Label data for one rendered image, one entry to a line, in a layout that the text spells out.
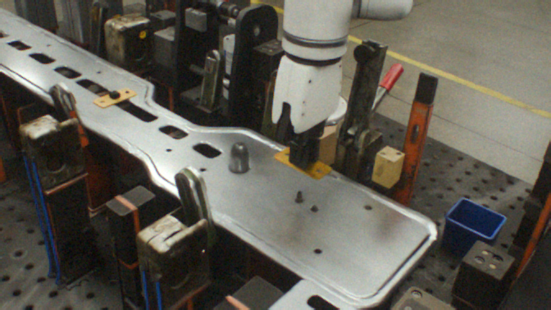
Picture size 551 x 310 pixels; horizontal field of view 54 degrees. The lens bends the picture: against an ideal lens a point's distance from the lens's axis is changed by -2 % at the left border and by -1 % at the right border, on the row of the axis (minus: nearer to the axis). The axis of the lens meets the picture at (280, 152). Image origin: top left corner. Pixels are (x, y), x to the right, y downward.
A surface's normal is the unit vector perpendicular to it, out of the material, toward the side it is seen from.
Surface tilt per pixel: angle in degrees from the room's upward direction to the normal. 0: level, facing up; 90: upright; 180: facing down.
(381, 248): 0
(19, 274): 0
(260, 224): 0
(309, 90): 88
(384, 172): 90
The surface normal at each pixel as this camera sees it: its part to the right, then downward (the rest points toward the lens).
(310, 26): -0.24, 0.52
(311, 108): 0.72, 0.46
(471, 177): 0.06, -0.83
